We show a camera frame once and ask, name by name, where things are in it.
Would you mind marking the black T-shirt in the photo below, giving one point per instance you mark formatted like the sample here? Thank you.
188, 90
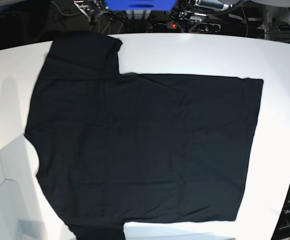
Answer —
158, 148

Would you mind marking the black power strip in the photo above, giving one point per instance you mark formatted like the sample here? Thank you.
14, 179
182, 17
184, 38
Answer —
196, 28

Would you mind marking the blue plastic box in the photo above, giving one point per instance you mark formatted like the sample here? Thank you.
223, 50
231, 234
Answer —
153, 5

